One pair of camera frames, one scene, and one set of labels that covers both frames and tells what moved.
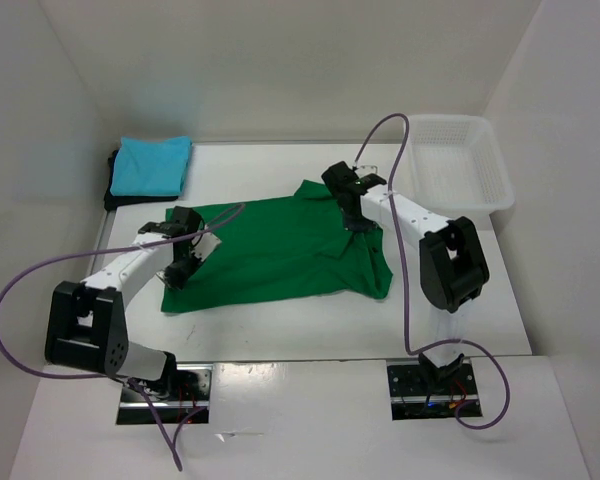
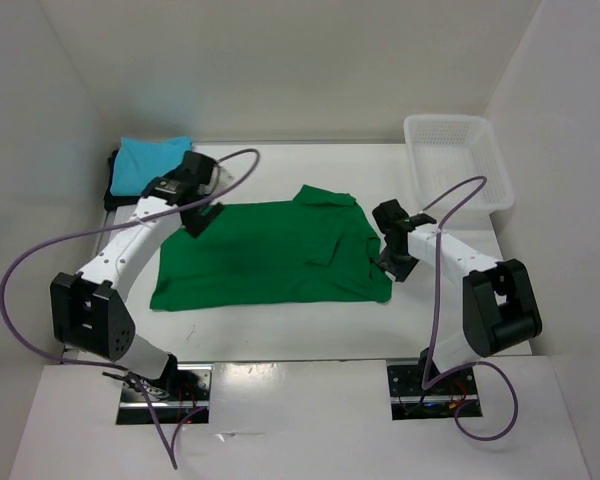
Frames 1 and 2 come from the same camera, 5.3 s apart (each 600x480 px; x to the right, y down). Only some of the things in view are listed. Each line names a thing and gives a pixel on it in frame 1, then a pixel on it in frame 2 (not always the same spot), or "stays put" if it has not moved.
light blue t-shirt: x=151 y=166 stays put
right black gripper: x=358 y=225 to x=399 y=271
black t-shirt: x=111 y=201 stays put
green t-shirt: x=277 y=252 stays put
